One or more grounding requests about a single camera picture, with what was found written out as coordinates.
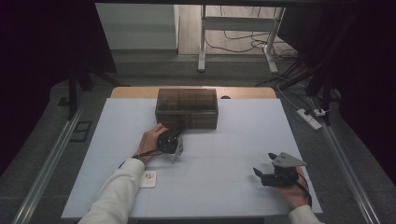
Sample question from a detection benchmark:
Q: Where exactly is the brown translucent drawer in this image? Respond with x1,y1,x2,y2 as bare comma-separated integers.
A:
156,119,219,131

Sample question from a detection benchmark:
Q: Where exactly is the black floor cable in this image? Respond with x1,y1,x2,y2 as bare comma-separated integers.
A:
205,6,298,61

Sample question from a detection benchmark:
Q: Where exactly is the brown translucent storage box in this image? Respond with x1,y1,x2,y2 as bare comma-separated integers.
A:
154,88,219,131

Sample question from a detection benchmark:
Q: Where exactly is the person's right hand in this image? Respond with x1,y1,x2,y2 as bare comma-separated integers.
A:
275,166,311,210

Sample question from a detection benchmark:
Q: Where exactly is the white cable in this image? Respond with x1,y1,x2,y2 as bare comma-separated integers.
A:
276,85,303,112

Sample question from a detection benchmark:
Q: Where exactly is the white power strip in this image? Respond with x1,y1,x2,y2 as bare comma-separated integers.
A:
295,107,323,131

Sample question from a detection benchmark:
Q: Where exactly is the right hand-held gripper black cable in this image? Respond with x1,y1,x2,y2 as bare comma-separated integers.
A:
295,172,313,208

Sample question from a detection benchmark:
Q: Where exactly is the dark curtain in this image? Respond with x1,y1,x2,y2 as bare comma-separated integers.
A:
276,0,396,186
0,0,119,176

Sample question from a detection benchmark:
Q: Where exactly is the white desk frame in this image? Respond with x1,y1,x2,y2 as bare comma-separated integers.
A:
197,4,286,75

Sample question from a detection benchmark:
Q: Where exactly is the black stand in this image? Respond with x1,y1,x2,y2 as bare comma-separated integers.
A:
65,60,121,121
279,12,362,127

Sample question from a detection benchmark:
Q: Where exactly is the metal floor rail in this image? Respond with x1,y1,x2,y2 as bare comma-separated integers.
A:
11,105,86,224
319,120,383,224

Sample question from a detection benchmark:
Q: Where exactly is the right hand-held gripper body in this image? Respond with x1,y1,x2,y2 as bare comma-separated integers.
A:
260,151,308,188

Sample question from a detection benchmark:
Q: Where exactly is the white paper sheet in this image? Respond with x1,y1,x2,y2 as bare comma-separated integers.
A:
61,97,324,219

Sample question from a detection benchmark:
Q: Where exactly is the person's left hand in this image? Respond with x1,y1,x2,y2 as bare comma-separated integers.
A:
136,122,171,164

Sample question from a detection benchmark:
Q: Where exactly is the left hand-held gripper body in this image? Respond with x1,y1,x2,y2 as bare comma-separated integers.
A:
156,129,185,165

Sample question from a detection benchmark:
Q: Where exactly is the small white card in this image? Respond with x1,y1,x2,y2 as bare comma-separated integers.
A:
139,170,158,189

